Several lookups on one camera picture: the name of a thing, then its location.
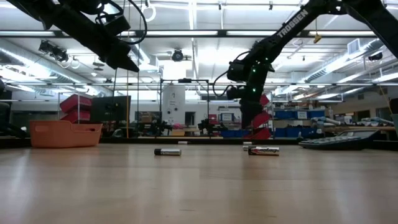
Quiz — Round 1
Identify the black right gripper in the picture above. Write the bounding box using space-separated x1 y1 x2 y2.
241 54 276 130

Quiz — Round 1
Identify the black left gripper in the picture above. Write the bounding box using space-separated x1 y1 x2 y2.
71 21 140 73

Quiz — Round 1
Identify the Energizer AA battery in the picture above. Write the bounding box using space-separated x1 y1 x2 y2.
248 146 280 157

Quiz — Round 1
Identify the orange plastic bin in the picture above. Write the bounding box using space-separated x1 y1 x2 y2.
29 120 103 149

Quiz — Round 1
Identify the black background monitor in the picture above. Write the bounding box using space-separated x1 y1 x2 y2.
90 95 132 123

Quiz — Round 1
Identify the light blue roll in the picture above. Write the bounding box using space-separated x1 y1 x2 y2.
360 116 395 125
310 116 337 126

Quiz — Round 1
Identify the black calculator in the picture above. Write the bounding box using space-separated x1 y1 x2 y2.
298 129 382 151

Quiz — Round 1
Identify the silver battery with black end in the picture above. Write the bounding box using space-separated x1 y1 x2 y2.
154 148 182 157

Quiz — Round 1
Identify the wooden background table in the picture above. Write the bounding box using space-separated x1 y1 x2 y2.
323 125 396 131

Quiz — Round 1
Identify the white ceiling vent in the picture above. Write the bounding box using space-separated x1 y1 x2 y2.
347 38 361 55

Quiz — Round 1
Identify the black chair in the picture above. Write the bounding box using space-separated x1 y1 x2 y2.
0 101 12 135

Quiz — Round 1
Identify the black aluminium table frame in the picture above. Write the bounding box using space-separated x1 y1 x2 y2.
0 135 398 151

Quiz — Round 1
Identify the white hanging ring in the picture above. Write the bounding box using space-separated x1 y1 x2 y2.
141 0 157 23

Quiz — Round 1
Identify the black overhead camera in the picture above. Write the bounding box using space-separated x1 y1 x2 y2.
171 49 185 63

